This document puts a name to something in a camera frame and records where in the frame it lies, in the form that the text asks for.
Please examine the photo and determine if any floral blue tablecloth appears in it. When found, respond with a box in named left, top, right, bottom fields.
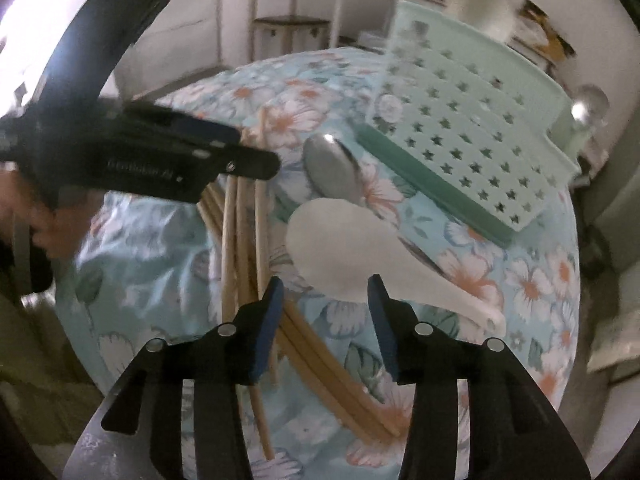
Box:
left=55, top=47, right=581, bottom=480

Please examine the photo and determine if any metal spoon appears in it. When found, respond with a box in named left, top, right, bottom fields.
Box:
left=302, top=134, right=448, bottom=278

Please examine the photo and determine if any shiny metal ladle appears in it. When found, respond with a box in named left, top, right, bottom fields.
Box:
left=570, top=85, right=612, bottom=133

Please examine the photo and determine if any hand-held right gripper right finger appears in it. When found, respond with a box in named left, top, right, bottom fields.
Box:
left=367, top=274, right=593, bottom=480

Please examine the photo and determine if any mint green star-holed utensil basket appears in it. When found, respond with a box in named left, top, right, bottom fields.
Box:
left=355, top=0, right=581, bottom=248

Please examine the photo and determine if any wooden chair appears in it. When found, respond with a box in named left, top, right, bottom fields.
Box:
left=247, top=0, right=333, bottom=61

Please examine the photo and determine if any person's olive clothing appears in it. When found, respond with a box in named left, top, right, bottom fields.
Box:
left=0, top=287, right=103, bottom=416

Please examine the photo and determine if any pile of wooden chopsticks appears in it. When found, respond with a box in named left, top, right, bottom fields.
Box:
left=197, top=110, right=403, bottom=461

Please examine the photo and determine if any person's left hand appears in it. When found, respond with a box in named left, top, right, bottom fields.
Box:
left=0, top=165, right=96, bottom=261

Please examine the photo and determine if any white panelled door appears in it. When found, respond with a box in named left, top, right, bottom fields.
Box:
left=177, top=0, right=226, bottom=68

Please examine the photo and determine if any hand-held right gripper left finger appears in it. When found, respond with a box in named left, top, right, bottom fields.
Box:
left=62, top=275, right=286, bottom=480

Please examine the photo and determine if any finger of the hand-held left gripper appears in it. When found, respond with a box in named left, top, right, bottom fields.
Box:
left=120, top=104, right=242, bottom=149
left=190, top=146, right=280, bottom=181

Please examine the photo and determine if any white plastic rice paddle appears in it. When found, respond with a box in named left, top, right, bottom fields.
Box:
left=285, top=197, right=506, bottom=333

